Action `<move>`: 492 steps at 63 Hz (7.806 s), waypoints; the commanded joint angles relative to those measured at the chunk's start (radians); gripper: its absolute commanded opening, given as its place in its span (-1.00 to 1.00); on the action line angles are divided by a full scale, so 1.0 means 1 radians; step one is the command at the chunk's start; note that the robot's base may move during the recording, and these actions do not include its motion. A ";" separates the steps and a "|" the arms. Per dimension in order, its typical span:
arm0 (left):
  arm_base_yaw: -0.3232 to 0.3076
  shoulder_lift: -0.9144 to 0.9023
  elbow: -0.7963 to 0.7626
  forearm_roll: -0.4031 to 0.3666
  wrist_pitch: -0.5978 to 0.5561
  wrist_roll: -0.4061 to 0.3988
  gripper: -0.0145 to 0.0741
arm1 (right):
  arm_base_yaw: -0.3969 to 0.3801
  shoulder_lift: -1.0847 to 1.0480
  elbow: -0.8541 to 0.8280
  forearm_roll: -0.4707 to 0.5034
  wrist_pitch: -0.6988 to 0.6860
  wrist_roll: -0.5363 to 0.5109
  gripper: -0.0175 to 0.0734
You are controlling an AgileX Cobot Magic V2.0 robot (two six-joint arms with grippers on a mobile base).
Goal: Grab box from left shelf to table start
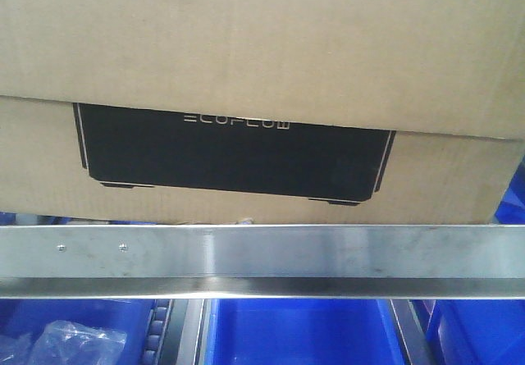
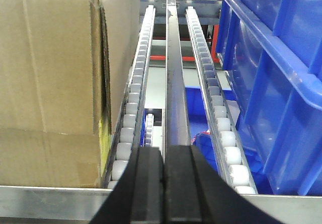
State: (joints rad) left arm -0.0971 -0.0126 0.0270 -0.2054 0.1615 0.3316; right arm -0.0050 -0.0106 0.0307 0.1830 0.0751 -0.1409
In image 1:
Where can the clear plastic bag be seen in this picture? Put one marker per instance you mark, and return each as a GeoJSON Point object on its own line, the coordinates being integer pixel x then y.
{"type": "Point", "coordinates": [64, 342]}

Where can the blue bin upper right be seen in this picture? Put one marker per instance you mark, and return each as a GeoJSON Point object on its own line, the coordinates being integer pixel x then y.
{"type": "Point", "coordinates": [511, 208]}

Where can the blue bin lower left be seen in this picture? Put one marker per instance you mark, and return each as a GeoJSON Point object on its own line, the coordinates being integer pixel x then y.
{"type": "Point", "coordinates": [131, 316]}

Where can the blue bin lower right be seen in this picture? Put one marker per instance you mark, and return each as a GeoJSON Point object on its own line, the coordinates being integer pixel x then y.
{"type": "Point", "coordinates": [469, 331]}

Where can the right metal divider lower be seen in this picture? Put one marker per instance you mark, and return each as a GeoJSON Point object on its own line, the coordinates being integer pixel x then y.
{"type": "Point", "coordinates": [413, 344]}

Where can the left roller track lower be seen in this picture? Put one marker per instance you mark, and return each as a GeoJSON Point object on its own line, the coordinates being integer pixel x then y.
{"type": "Point", "coordinates": [177, 332]}

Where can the blue bin lower middle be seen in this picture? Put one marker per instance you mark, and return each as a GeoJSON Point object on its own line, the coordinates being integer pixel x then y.
{"type": "Point", "coordinates": [301, 331]}

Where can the steel shelf front rail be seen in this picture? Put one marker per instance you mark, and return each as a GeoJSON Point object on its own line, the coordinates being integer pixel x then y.
{"type": "Point", "coordinates": [250, 261]}

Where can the blue bin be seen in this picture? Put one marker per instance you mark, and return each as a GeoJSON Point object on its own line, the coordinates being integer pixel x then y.
{"type": "Point", "coordinates": [511, 208]}
{"type": "Point", "coordinates": [301, 331]}
{"type": "Point", "coordinates": [469, 331]}
{"type": "Point", "coordinates": [131, 316]}

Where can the brown EcoFlow cardboard box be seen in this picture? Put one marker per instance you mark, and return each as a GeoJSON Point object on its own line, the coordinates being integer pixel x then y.
{"type": "Point", "coordinates": [277, 111]}

